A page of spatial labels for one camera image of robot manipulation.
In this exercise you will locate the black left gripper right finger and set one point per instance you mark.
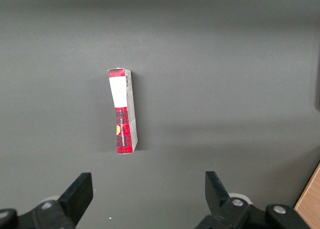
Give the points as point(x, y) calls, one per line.
point(225, 209)

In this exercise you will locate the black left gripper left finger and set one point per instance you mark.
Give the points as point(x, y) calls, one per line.
point(67, 204)

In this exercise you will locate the oak wooden drawer cabinet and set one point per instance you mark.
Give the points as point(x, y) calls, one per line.
point(310, 204)

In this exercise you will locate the red tartan cardboard box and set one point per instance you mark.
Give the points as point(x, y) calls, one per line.
point(123, 111)

